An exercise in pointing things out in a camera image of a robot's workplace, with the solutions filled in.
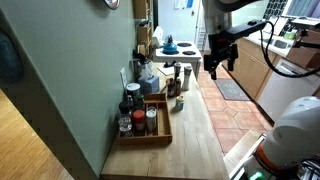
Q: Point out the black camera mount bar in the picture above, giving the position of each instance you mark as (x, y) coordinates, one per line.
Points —
(241, 29)

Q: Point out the silver shaker jar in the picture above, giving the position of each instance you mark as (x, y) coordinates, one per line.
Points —
(151, 118)

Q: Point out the kitchen sink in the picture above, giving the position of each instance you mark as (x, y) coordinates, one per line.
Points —
(279, 43)

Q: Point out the small black counter item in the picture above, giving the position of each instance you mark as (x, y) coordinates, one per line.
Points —
(170, 64)

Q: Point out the white paper sheet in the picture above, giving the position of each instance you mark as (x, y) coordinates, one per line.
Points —
(165, 70)

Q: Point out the grey floor mat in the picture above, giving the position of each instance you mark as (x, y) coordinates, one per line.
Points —
(231, 89)

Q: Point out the white dishwasher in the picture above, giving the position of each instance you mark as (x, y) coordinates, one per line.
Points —
(283, 90)

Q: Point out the white salt grinder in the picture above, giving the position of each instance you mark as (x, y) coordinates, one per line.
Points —
(187, 78)

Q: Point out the wooden compartment tray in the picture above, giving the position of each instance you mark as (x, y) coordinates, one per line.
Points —
(164, 125)

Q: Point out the utensil holder with utensils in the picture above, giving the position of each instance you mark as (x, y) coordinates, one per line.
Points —
(140, 65)

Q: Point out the blue kettle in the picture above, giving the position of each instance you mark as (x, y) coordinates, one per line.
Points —
(170, 46)

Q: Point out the white lid jar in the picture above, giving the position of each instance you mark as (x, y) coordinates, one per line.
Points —
(133, 89)

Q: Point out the clear glass jar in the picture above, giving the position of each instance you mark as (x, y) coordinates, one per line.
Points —
(125, 125)

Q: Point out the red lid spice jar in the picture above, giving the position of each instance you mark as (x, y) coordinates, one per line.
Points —
(139, 119)

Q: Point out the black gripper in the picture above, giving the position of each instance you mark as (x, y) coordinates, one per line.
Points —
(220, 45)

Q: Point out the small yellow lid jar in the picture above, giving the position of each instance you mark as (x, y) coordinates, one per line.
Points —
(179, 103)

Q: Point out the white electric stove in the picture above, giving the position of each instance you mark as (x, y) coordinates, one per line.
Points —
(186, 53)

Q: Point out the round wall clock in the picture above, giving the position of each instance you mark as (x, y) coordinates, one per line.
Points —
(111, 3)

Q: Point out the light wooden board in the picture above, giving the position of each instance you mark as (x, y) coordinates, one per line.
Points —
(241, 148)

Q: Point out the brown cardboard box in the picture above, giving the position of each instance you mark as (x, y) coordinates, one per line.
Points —
(305, 50)

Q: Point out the wooden wall shelf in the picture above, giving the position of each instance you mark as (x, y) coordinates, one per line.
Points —
(143, 23)

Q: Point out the silver pepper grinder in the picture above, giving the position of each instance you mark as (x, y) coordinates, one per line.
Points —
(177, 70)

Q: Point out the white wall outlet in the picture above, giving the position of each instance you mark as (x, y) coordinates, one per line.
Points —
(123, 77)

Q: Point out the green lid spice jar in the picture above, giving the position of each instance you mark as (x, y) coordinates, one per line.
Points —
(139, 101)

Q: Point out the blue tissue box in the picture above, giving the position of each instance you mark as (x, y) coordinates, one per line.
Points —
(150, 85)

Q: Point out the dark sauce bottle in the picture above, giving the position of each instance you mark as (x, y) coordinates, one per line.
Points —
(178, 87)
(171, 88)

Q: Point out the dark blue round object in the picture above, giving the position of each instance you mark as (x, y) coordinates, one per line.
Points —
(9, 60)

